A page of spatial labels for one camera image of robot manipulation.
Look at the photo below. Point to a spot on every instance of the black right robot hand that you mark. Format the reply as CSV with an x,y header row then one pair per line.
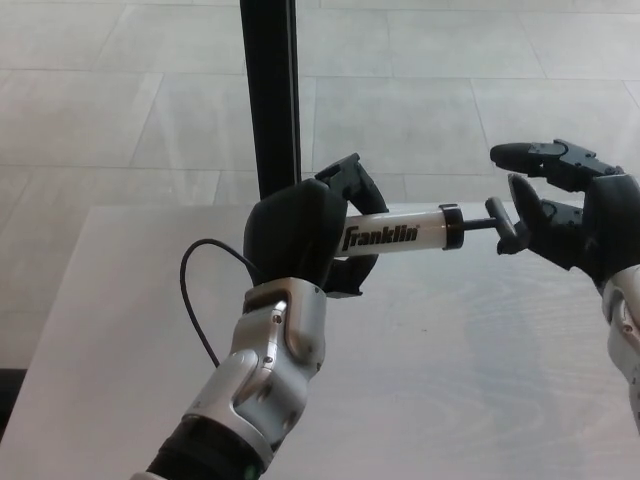
x,y
600,225

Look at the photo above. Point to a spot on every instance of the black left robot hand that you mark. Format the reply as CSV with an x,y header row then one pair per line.
x,y
295,235

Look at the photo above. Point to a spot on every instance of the white Franklin hand air pump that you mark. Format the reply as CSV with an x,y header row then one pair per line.
x,y
385,235

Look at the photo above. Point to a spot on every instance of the black vertical metal post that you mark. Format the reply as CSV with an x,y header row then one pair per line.
x,y
270,100

